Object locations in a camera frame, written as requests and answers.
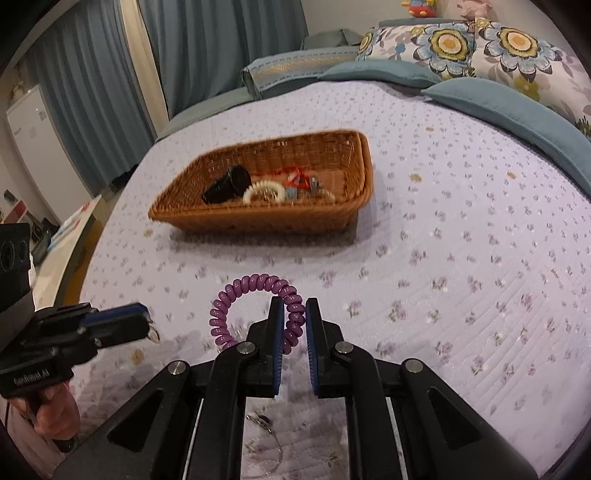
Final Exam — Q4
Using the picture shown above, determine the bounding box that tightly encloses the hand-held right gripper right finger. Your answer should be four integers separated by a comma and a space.
305, 298, 539, 480

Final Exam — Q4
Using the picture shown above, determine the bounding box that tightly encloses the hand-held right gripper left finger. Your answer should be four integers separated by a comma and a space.
53, 296, 286, 480

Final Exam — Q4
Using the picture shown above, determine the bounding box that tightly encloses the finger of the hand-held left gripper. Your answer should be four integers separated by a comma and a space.
95, 315, 151, 348
83, 302, 149, 326

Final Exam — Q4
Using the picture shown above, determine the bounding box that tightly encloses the purple coil bracelet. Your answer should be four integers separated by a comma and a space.
209, 274, 306, 355

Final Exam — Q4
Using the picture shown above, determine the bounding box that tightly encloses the brown wicker basket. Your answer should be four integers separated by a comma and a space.
148, 130, 375, 234

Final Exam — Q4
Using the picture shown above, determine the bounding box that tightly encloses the black scrunchie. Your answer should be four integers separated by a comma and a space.
202, 165, 252, 205

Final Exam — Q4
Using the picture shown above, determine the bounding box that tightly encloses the cream coil hair tie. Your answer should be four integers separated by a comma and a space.
243, 181, 287, 205

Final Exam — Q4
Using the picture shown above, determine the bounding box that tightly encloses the red string bracelet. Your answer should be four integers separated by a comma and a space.
277, 167, 315, 190

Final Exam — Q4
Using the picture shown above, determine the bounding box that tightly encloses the person's left forearm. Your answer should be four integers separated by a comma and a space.
0, 401, 54, 478

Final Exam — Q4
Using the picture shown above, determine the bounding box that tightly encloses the person's left hand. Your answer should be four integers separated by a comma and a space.
9, 381, 80, 441

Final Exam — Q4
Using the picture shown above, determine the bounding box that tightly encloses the light wooden desk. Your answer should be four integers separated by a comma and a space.
28, 194, 105, 319

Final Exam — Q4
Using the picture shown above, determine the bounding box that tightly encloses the white cabinet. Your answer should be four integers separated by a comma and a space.
6, 85, 84, 227

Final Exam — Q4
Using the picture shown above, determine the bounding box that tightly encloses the blue curtain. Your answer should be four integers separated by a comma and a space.
139, 0, 309, 118
28, 0, 158, 195

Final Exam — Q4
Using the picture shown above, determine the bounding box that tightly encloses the teal pillow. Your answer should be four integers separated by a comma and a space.
421, 78, 591, 204
318, 60, 444, 88

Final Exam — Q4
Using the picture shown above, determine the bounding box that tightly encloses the floral print pillow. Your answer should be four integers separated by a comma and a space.
473, 17, 591, 139
355, 25, 476, 77

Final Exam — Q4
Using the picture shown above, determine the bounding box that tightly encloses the yellow plush toy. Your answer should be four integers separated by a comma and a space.
401, 0, 438, 18

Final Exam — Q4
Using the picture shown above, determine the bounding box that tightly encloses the pink plush toy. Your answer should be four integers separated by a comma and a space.
457, 0, 497, 21

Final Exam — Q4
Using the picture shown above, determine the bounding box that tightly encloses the silver chain bracelet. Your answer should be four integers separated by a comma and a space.
247, 412, 284, 478

